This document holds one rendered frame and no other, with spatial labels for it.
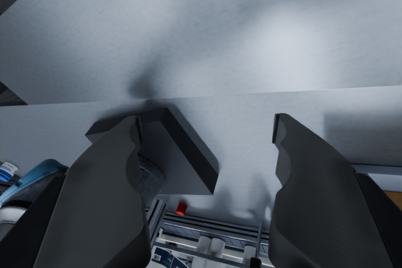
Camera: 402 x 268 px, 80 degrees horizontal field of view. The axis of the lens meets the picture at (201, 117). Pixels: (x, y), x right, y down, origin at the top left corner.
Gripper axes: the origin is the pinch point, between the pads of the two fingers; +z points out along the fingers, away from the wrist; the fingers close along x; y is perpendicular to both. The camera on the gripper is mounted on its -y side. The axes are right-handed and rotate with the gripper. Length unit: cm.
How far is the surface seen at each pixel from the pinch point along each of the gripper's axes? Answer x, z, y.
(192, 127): -3.3, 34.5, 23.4
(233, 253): 9, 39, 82
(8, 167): -96, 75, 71
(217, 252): 3, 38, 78
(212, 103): 1.1, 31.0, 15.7
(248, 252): 13, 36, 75
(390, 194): 35, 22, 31
